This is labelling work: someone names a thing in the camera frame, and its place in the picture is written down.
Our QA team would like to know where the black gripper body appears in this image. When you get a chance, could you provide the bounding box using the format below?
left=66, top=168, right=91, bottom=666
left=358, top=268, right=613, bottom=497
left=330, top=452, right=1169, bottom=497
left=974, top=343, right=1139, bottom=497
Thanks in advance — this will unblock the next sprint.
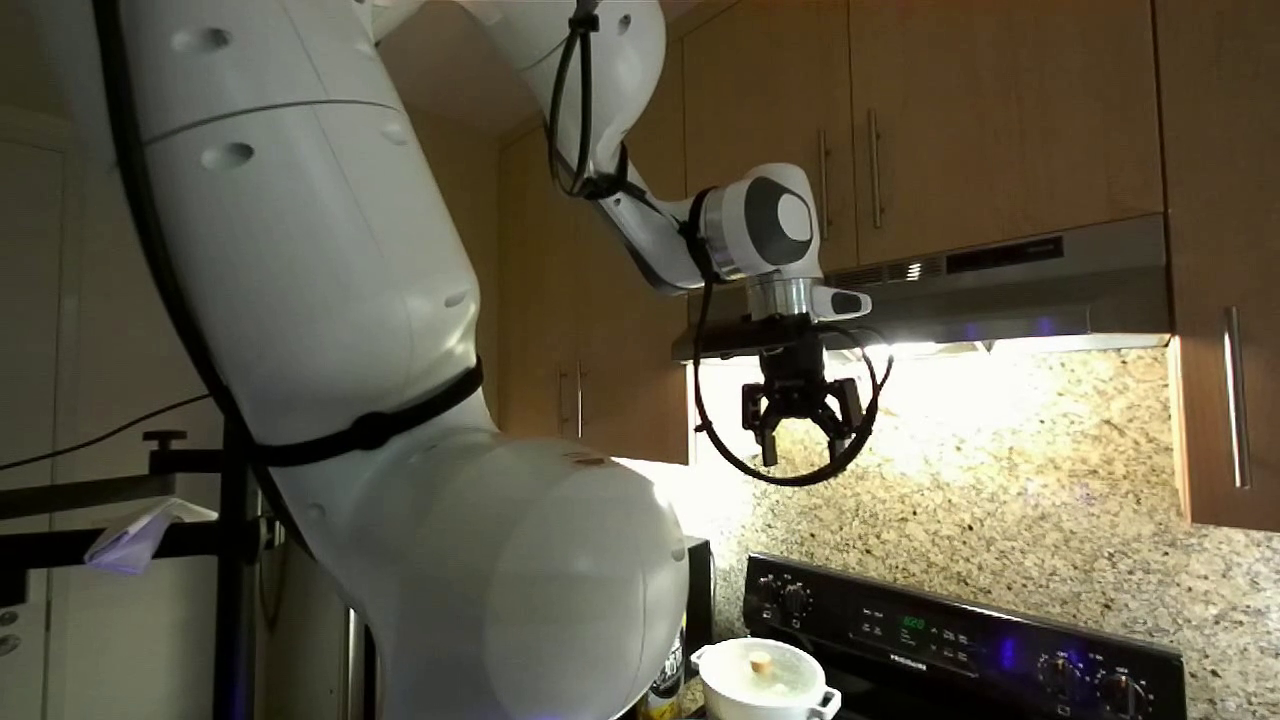
left=740, top=311, right=862, bottom=422

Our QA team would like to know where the stainless steel range hood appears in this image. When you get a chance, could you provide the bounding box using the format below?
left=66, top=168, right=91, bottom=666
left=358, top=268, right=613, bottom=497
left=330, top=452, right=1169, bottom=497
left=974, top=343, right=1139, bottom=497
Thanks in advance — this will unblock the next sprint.
left=670, top=212, right=1182, bottom=366

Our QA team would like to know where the black electric stove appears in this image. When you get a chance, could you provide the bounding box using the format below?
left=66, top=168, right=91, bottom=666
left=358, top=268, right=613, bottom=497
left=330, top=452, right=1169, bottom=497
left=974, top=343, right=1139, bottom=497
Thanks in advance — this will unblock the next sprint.
left=740, top=554, right=1194, bottom=720

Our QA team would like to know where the wooden cabinet above hood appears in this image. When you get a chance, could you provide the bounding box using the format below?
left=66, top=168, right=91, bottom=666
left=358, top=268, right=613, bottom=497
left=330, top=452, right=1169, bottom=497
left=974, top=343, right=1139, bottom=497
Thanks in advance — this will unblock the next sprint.
left=674, top=0, right=1172, bottom=280

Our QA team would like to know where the white paper sheet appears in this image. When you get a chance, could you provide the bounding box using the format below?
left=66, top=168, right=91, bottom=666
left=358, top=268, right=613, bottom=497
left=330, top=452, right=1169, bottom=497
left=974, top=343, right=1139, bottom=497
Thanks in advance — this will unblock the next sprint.
left=82, top=497, right=220, bottom=580

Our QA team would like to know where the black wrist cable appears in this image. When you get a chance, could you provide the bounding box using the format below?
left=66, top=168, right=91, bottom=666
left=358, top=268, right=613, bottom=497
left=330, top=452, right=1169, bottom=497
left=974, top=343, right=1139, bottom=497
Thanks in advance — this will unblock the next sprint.
left=680, top=315, right=902, bottom=492

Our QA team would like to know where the wrist mounted camera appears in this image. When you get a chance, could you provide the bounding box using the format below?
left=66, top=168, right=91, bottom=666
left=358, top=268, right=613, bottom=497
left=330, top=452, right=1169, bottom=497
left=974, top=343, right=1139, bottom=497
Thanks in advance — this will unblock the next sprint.
left=810, top=280, right=880, bottom=325

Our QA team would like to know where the metal bar cabinet handle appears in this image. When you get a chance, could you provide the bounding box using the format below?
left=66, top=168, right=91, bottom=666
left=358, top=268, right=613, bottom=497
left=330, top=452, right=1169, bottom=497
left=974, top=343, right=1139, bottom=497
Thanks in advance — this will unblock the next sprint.
left=550, top=368, right=593, bottom=439
left=1216, top=299, right=1247, bottom=492

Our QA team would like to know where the white pot with wooden handle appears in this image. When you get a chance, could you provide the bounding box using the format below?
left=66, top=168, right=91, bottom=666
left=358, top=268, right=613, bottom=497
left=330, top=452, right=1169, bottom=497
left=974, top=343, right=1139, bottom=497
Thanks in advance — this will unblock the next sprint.
left=689, top=632, right=849, bottom=720

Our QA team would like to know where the black camera stand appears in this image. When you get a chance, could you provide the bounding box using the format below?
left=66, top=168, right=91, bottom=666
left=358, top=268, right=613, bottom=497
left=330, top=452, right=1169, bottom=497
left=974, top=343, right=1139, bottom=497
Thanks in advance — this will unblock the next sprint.
left=0, top=423, right=269, bottom=720

